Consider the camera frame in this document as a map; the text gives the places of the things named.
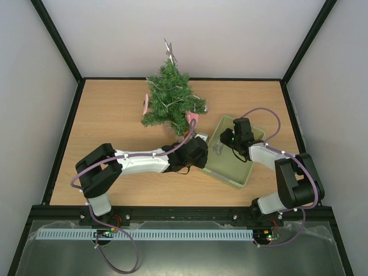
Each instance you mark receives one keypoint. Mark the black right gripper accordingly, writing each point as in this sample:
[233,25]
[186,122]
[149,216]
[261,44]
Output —
[226,137]

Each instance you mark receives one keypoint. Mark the silver merry christmas sign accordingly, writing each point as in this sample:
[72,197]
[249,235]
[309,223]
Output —
[218,148]

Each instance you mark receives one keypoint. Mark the green perforated plastic basket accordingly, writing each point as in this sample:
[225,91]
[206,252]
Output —
[223,163]

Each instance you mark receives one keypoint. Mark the pink felt bow ornament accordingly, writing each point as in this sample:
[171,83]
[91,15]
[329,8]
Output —
[190,116]

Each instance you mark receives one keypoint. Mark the small green christmas tree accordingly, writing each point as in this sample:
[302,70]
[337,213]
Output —
[172,100]

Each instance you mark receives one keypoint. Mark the silver star ornament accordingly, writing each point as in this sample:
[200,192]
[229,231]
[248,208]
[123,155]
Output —
[169,52]

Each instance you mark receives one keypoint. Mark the snowman ornament brown hat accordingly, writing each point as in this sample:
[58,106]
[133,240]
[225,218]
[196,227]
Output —
[188,135]

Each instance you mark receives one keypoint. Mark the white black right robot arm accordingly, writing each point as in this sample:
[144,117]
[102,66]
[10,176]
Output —
[298,182]

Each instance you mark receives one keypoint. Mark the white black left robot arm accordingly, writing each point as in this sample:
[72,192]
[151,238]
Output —
[100,168]

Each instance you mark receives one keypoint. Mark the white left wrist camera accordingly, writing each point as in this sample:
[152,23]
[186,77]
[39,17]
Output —
[203,136]

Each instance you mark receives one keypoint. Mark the black front mounting rail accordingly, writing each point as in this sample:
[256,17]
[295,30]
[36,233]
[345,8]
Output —
[232,215]

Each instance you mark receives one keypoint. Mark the light blue slotted cable duct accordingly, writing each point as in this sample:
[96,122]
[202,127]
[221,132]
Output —
[148,234]

